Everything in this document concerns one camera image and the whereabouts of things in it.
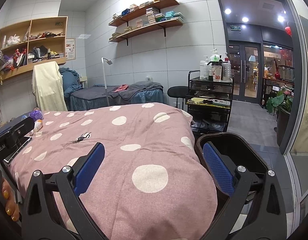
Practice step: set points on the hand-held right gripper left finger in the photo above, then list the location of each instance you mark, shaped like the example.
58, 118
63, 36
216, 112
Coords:
90, 167

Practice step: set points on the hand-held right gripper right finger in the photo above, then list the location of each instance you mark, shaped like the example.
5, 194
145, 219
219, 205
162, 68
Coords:
217, 168

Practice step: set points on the black trash bin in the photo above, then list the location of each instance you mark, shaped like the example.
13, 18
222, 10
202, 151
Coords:
234, 145

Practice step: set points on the person's left hand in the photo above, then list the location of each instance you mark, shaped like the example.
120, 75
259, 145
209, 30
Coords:
7, 202

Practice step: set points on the white bottle orange label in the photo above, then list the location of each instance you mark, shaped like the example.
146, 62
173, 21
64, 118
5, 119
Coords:
39, 126

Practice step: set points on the purple pouch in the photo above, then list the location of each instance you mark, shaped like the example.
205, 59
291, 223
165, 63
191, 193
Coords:
36, 115

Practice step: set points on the cream towel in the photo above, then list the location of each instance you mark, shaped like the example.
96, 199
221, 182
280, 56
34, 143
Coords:
47, 87

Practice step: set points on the pink polka-dot blanket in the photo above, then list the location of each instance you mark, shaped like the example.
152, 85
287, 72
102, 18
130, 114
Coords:
144, 130

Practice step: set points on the white power strip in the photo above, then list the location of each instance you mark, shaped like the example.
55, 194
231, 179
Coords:
221, 102

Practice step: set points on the wooden cubby shelf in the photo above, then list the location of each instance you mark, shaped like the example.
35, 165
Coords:
19, 71

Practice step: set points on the massage bed grey blanket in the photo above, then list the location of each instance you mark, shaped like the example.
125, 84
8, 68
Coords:
94, 92

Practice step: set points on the black trolley cart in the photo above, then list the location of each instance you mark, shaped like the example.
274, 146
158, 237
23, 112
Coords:
209, 86

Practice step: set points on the pile of blue cloth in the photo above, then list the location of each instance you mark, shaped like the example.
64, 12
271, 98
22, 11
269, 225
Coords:
70, 82

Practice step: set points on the red and white bags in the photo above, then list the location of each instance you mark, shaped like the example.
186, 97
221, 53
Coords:
19, 56

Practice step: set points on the red cloth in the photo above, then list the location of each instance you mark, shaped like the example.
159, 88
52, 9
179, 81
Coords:
121, 88

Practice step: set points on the black stool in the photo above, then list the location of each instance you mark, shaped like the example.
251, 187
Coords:
177, 91

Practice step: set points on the potted green plant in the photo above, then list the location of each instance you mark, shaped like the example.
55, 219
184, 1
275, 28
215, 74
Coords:
279, 102

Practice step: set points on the red print paper cup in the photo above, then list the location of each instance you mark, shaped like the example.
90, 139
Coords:
217, 76

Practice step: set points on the pile of dark pouches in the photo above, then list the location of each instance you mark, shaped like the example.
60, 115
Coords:
40, 51

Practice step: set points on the row of small boxes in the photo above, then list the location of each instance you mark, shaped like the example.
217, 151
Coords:
56, 55

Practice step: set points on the black display table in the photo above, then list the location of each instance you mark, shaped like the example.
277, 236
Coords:
271, 87

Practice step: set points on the clear ribbed bottle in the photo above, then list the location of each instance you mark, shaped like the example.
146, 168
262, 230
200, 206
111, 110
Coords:
227, 71

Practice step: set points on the white plastic bag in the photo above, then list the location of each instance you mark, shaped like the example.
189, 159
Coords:
13, 40

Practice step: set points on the small white device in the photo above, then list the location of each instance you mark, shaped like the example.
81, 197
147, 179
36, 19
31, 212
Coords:
149, 79

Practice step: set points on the white floor lamp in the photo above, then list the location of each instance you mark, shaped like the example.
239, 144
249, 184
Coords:
109, 61

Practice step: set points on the small white pump bottle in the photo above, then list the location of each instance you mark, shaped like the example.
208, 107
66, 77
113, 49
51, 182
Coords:
226, 58

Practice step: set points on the red vase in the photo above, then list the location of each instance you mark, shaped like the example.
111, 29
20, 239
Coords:
277, 75

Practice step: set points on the green label pump bottle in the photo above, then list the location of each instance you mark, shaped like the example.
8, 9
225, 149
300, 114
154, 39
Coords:
215, 57

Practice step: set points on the pile of small tools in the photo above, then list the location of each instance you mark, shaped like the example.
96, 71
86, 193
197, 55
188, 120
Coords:
46, 34

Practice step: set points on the green exit sign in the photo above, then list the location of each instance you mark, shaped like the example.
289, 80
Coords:
235, 27

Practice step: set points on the ceiling spotlight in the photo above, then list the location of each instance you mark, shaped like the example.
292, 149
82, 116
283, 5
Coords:
228, 11
245, 19

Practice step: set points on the red hanging ornament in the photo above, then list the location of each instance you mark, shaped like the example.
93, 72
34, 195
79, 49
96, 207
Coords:
288, 30

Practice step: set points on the wall poster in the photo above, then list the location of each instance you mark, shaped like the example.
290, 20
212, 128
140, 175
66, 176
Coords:
70, 48

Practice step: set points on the long wooden wall shelf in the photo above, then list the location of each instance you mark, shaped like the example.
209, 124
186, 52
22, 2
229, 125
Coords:
149, 29

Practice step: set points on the dark grey door frame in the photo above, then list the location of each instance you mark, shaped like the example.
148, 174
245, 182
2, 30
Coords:
217, 5

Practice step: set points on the wooden wall shelves with boxes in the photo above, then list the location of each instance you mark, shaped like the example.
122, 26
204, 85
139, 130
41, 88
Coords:
152, 15

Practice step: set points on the short wooden wall shelf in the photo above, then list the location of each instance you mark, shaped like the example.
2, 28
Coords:
144, 12

